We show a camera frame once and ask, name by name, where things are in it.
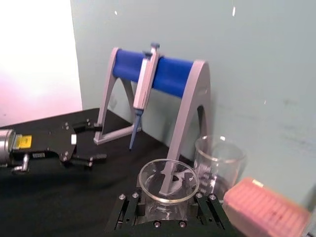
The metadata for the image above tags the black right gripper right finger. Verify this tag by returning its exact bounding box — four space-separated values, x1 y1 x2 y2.
185 192 229 237

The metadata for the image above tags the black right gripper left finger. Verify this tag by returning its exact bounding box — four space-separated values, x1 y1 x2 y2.
108 191 146 237

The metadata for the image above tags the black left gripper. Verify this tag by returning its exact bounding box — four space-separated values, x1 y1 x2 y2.
11 118 107 171

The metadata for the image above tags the grey stand with blue roller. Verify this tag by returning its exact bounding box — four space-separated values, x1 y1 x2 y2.
93 46 211 196

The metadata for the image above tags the black table cloth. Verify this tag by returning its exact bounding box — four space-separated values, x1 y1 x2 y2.
0 107 247 237

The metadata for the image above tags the large clear glass beaker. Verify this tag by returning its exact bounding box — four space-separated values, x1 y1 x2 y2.
194 135 247 198

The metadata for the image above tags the silver cable plug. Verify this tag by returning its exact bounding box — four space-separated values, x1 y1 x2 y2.
14 154 31 173

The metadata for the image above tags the pink pipette tip box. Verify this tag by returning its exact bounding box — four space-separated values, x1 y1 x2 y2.
223 176 312 237

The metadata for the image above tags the grey pipette with blue tip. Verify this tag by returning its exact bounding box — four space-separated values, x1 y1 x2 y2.
128 42 160 151

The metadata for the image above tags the small clear glass beaker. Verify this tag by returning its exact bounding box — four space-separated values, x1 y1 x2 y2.
138 159 200 222

